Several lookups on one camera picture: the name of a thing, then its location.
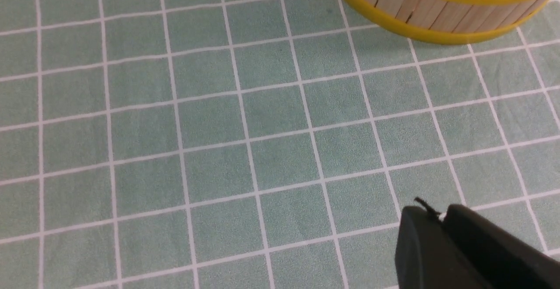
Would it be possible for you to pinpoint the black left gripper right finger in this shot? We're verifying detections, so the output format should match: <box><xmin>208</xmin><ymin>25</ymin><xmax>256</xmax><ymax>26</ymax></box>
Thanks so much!
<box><xmin>443</xmin><ymin>204</ymin><xmax>560</xmax><ymax>289</ymax></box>

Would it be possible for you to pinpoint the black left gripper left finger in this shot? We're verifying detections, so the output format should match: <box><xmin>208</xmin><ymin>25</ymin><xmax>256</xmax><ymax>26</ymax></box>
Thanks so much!
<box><xmin>395</xmin><ymin>198</ymin><xmax>492</xmax><ymax>289</ymax></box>

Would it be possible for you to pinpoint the bamboo steamer tray yellow rim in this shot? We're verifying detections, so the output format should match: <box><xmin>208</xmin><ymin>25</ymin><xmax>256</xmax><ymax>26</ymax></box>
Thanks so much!
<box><xmin>344</xmin><ymin>0</ymin><xmax>549</xmax><ymax>45</ymax></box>

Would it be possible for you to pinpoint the green checkered tablecloth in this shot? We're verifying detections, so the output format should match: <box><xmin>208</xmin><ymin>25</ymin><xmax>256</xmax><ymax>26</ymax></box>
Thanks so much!
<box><xmin>0</xmin><ymin>0</ymin><xmax>560</xmax><ymax>289</ymax></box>

